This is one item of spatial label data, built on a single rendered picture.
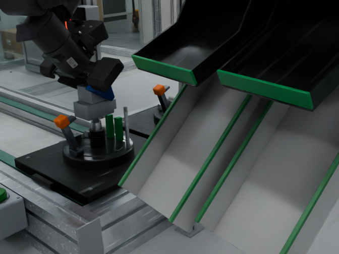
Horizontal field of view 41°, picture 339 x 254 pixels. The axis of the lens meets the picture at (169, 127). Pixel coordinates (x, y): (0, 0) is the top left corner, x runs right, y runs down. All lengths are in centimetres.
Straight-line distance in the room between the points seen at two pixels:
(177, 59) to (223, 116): 12
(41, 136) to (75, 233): 52
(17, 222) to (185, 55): 41
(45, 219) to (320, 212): 44
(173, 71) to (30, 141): 66
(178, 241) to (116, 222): 13
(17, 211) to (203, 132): 35
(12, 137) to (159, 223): 52
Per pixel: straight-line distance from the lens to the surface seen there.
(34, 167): 89
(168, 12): 641
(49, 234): 79
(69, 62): 79
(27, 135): 121
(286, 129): 63
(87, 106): 83
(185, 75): 55
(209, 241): 83
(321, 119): 62
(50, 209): 76
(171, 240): 83
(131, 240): 80
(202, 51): 61
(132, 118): 109
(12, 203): 81
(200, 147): 67
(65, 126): 83
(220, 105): 69
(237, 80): 52
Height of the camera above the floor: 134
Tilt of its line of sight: 21 degrees down
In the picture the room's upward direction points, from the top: 2 degrees counter-clockwise
